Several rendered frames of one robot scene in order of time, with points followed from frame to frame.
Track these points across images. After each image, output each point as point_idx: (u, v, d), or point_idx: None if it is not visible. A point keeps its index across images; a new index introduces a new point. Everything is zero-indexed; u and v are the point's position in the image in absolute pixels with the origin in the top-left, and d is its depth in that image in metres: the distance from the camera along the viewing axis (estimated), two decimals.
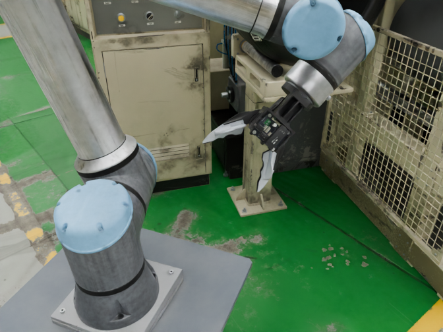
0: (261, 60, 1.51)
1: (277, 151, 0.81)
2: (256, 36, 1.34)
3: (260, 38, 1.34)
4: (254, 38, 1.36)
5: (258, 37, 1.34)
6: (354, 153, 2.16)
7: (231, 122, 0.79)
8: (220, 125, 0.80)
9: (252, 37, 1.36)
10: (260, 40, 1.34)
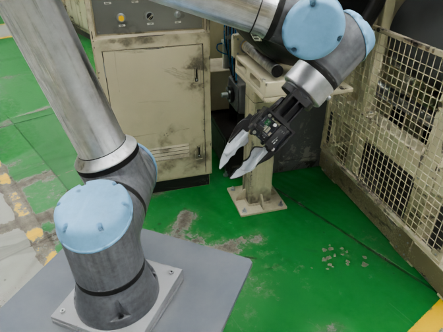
0: (261, 60, 1.51)
1: (267, 153, 0.81)
2: (256, 37, 1.34)
3: (260, 38, 1.34)
4: (254, 38, 1.36)
5: (258, 37, 1.34)
6: (354, 153, 2.16)
7: (233, 137, 0.80)
8: (226, 145, 0.81)
9: (252, 37, 1.36)
10: (260, 40, 1.34)
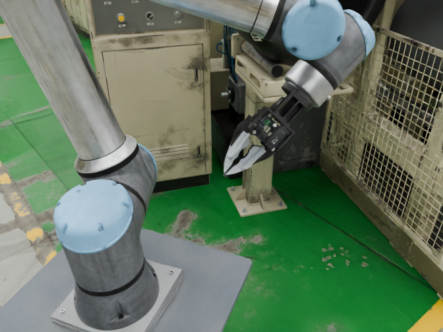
0: (261, 60, 1.51)
1: (265, 152, 0.81)
2: (256, 37, 1.34)
3: (260, 38, 1.34)
4: (254, 38, 1.36)
5: (258, 37, 1.34)
6: (354, 153, 2.16)
7: (235, 139, 0.80)
8: (229, 147, 0.81)
9: (252, 37, 1.36)
10: (260, 40, 1.34)
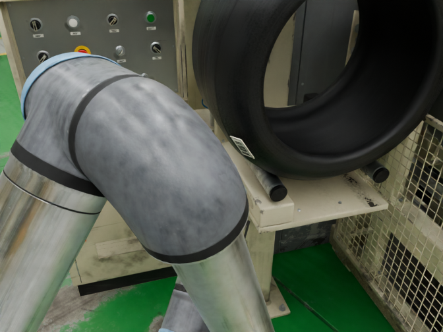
0: (254, 168, 1.03)
1: None
2: (246, 152, 0.86)
3: (251, 155, 0.86)
4: (243, 152, 0.88)
5: (249, 154, 0.86)
6: (377, 246, 1.68)
7: None
8: None
9: (240, 151, 0.89)
10: (251, 157, 0.87)
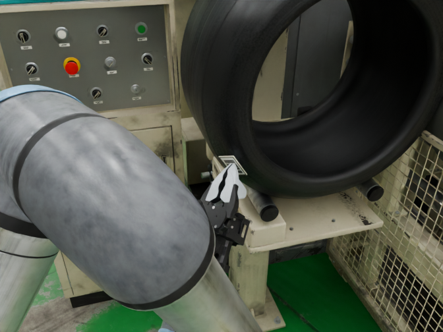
0: (246, 186, 1.00)
1: (234, 204, 0.78)
2: (238, 170, 0.84)
3: (244, 171, 0.84)
4: None
5: (242, 170, 0.84)
6: (374, 257, 1.66)
7: (213, 192, 0.83)
8: (214, 180, 0.83)
9: None
10: (244, 174, 0.84)
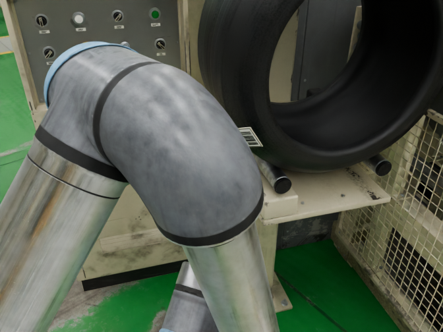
0: (259, 162, 1.04)
1: None
2: (254, 141, 0.88)
3: (260, 143, 0.88)
4: (250, 143, 0.89)
5: (258, 142, 0.88)
6: (378, 241, 1.70)
7: None
8: None
9: (246, 143, 0.90)
10: (260, 145, 0.88)
